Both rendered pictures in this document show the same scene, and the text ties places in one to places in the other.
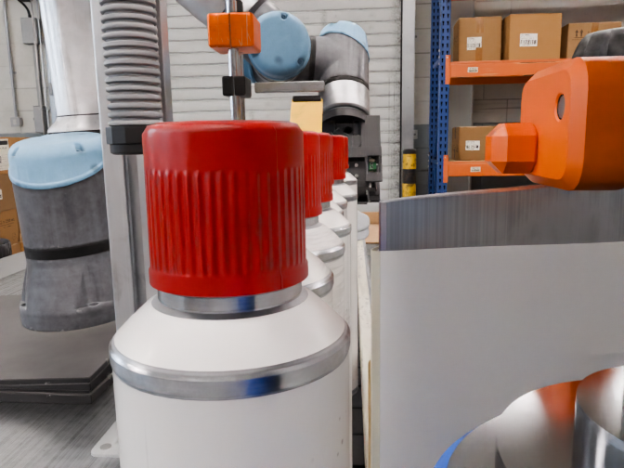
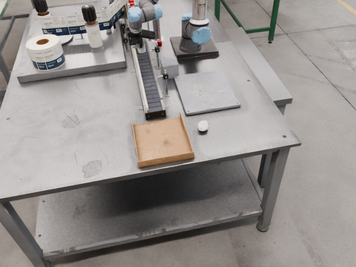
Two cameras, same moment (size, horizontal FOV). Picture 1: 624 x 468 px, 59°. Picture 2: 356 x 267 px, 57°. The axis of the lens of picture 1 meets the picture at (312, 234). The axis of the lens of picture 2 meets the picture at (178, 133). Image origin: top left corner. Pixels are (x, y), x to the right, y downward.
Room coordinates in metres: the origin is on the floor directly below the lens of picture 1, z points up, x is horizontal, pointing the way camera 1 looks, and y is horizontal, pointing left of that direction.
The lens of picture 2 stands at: (2.64, -0.26, 1.97)
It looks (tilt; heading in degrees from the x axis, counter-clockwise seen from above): 43 degrees down; 167
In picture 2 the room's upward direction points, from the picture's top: 4 degrees counter-clockwise
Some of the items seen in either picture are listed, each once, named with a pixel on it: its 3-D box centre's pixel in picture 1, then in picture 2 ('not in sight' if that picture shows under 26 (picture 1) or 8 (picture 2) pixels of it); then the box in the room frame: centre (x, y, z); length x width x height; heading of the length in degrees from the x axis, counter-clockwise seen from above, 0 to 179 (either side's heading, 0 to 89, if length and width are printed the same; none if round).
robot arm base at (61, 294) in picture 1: (78, 274); (190, 41); (0.71, 0.31, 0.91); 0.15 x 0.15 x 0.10
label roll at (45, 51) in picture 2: not in sight; (46, 52); (0.61, -0.61, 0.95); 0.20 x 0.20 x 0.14
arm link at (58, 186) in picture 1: (66, 186); (190, 24); (0.72, 0.32, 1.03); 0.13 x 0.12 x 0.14; 4
